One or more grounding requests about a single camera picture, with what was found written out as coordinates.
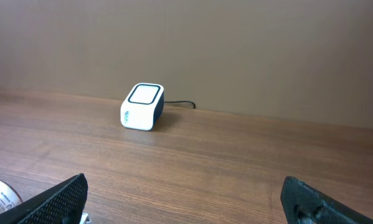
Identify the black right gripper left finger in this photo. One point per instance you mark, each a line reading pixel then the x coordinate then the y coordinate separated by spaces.
pixel 61 204

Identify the white barcode scanner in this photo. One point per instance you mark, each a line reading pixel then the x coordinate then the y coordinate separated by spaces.
pixel 143 106

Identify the white paper packet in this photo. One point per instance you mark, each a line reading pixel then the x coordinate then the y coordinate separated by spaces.
pixel 85 219

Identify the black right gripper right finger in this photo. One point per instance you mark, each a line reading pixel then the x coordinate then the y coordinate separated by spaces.
pixel 304 204

